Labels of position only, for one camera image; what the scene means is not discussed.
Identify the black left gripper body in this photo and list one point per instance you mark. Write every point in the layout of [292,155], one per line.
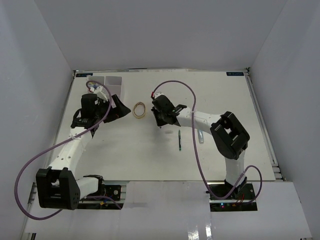
[103,106]

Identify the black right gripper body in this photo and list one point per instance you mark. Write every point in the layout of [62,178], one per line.
[160,117]

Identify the green highlighter pen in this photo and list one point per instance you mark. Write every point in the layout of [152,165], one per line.
[179,140]

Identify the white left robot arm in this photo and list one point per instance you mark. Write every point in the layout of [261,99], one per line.
[57,186]

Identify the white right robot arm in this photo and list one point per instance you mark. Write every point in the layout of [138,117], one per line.
[230,137]

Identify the yellow masking tape roll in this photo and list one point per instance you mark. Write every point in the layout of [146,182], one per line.
[139,110]

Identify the white right organizer box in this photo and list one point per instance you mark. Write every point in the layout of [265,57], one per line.
[115,86]

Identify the white organizer box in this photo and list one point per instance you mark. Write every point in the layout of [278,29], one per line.
[115,86]
[95,81]

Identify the white left organizer box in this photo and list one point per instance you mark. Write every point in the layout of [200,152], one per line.
[95,81]

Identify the black left table logo label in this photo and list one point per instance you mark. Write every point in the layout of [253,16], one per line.
[83,75]

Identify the black table logo label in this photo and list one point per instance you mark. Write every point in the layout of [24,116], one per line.
[234,73]
[83,75]

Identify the white front cover panel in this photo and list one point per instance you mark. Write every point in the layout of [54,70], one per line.
[180,211]

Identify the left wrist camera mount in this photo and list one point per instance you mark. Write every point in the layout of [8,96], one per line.
[100,92]

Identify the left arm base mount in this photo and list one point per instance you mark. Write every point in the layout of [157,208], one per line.
[111,198]

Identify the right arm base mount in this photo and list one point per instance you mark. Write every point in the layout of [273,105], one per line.
[242,199]

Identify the aluminium table edge rail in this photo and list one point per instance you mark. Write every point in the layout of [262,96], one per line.
[270,150]

